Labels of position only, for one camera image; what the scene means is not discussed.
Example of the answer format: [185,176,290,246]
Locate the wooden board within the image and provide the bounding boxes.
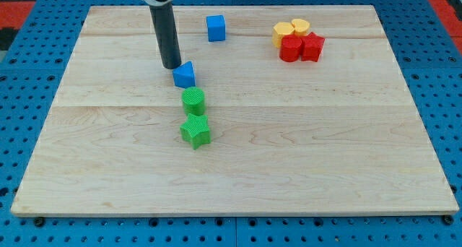
[11,5,459,217]

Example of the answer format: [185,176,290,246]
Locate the yellow pentagon block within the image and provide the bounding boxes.
[271,22,295,48]

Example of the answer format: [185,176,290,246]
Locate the red star block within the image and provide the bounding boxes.
[301,32,325,62]

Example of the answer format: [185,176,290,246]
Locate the yellow heart block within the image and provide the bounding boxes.
[291,18,310,36]

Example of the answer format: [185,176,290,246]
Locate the blue triangle block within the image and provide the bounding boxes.
[173,61,196,88]

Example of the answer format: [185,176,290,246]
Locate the green cylinder block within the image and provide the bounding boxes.
[181,87,206,116]

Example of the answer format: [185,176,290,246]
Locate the red cylinder block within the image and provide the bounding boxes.
[279,35,302,62]

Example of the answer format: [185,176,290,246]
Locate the green star block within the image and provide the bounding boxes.
[180,113,211,150]

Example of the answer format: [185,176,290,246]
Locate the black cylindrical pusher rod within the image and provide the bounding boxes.
[149,1,182,69]

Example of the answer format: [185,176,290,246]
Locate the blue cube block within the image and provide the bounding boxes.
[206,15,226,42]

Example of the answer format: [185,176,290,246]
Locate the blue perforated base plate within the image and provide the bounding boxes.
[1,0,461,246]

